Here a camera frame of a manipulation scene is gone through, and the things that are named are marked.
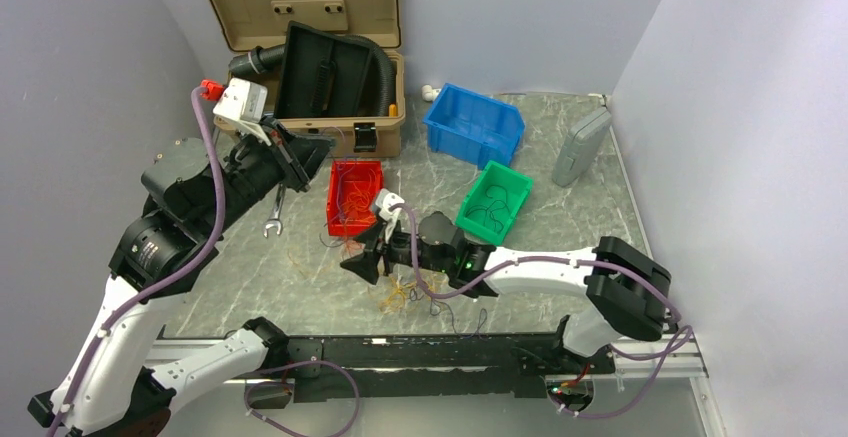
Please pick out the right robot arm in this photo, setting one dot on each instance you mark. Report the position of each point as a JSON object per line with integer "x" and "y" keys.
{"x": 626, "y": 292}

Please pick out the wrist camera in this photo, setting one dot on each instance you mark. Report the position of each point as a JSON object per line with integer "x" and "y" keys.
{"x": 382, "y": 207}
{"x": 239, "y": 106}

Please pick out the white pipe fitting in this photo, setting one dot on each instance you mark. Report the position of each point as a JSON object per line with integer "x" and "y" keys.
{"x": 430, "y": 93}

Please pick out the green plastic bin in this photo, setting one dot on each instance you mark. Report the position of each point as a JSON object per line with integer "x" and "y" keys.
{"x": 491, "y": 207}

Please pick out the red plastic bin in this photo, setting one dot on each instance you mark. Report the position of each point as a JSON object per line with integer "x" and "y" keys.
{"x": 353, "y": 186}

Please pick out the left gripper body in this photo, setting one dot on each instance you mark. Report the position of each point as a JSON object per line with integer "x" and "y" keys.
{"x": 261, "y": 166}

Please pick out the blue plastic bin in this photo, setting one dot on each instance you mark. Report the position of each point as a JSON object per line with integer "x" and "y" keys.
{"x": 472, "y": 127}

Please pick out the grey plastic case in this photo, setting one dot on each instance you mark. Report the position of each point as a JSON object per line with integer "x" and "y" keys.
{"x": 581, "y": 146}

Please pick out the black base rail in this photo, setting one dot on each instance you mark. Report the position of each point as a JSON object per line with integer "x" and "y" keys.
{"x": 322, "y": 368}

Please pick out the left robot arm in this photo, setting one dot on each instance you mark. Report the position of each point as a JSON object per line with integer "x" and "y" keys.
{"x": 193, "y": 198}

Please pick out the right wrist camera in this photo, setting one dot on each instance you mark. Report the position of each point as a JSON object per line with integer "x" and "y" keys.
{"x": 382, "y": 207}

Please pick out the black tray insert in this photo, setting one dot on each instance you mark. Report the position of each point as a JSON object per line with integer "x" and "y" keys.
{"x": 322, "y": 75}

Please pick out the tan plastic toolbox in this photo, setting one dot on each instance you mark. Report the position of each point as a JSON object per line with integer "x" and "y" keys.
{"x": 256, "y": 31}

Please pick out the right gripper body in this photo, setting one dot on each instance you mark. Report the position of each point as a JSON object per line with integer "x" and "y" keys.
{"x": 404, "y": 249}

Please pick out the silver open-end wrench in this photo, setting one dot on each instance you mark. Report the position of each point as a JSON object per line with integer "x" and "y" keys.
{"x": 273, "y": 225}

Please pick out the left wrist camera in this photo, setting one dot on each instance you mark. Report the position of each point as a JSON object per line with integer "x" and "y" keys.
{"x": 239, "y": 106}

